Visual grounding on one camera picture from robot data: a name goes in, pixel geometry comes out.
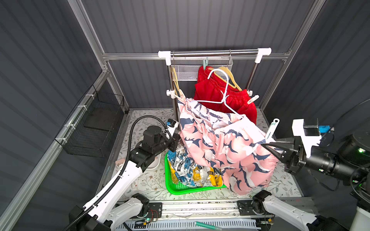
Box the pink navy patterned shorts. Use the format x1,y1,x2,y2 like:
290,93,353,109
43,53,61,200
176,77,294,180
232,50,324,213
177,97,279,195

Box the white clothespin on red shorts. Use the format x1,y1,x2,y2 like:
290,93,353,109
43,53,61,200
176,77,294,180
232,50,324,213
247,95,260,105

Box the pink clothespin by tray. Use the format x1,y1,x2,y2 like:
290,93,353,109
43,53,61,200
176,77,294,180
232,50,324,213
115,158,126,167

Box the green marker pen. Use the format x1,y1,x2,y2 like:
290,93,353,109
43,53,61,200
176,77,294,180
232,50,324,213
195,221,222,231

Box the black wire wall basket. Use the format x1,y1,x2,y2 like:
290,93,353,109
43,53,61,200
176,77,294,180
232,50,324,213
55,90,125,158

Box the light blue wire hanger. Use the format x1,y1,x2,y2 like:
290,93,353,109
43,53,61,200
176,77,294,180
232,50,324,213
195,68,246,117

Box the green plastic basket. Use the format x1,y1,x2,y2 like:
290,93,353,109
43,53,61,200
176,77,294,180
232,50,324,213
164,153,226,195

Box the steel clothes rack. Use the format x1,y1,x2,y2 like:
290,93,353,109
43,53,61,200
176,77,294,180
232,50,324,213
158,48,271,123

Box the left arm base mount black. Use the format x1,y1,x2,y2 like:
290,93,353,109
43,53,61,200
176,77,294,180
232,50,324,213
134,202,163,219

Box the yellow hanger of printed shorts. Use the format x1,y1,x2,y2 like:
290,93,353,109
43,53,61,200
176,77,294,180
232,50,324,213
171,66,185,98

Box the black corrugated cable left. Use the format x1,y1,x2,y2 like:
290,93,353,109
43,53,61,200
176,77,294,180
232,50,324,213
62,115,168,231

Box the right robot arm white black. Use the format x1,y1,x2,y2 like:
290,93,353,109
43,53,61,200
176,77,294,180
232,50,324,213
251,132,370,231

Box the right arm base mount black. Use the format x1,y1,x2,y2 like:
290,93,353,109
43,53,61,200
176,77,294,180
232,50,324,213
237,200,256,216

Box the green clothespin on rack top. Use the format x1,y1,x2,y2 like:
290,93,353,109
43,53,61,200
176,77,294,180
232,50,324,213
202,58,208,70

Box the white wire mesh basket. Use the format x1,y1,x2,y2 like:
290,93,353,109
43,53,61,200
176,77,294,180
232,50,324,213
170,56,234,81

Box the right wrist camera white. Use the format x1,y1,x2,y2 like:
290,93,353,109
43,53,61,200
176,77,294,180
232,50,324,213
292,118,331,158

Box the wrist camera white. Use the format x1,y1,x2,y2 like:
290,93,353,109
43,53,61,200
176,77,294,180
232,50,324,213
292,118,331,158
166,118,179,137

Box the yellow hanger of red shorts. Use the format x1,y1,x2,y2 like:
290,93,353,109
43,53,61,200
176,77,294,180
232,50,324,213
209,55,242,91

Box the white plastic tray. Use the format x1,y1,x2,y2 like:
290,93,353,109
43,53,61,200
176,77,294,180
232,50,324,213
147,154,161,170

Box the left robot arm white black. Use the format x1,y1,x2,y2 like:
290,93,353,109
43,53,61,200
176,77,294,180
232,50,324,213
65,119,180,231

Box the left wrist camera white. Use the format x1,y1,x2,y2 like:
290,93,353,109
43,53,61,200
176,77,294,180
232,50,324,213
166,118,179,137

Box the red shorts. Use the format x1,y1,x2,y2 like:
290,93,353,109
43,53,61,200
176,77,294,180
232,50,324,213
193,65,258,125

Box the blue yellow white printed shorts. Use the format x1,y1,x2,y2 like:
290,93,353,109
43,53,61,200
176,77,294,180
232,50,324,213
167,145,224,188

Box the light green clothespin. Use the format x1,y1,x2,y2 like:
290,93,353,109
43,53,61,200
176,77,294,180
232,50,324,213
265,118,280,140

